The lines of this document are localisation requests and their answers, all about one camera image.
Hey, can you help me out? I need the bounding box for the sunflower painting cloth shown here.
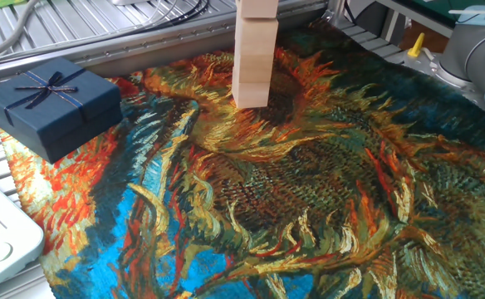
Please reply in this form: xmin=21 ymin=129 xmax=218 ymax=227
xmin=0 ymin=18 xmax=485 ymax=299

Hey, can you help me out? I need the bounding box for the navy gift box with ribbon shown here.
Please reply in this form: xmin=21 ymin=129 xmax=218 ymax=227
xmin=0 ymin=56 xmax=124 ymax=164

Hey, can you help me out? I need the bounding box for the white plastic device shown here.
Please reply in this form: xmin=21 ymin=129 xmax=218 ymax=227
xmin=0 ymin=169 xmax=47 ymax=298

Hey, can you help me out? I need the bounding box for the black cable bundle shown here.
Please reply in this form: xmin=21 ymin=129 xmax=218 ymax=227
xmin=113 ymin=0 xmax=210 ymax=38

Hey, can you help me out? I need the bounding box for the yellow plastic handle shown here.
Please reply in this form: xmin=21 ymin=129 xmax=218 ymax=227
xmin=407 ymin=32 xmax=426 ymax=58

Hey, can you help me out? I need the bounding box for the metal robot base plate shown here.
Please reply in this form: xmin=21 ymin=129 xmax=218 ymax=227
xmin=404 ymin=48 xmax=485 ymax=121

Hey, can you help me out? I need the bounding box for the grey corrugated hose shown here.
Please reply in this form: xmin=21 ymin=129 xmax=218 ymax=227
xmin=0 ymin=0 xmax=42 ymax=66

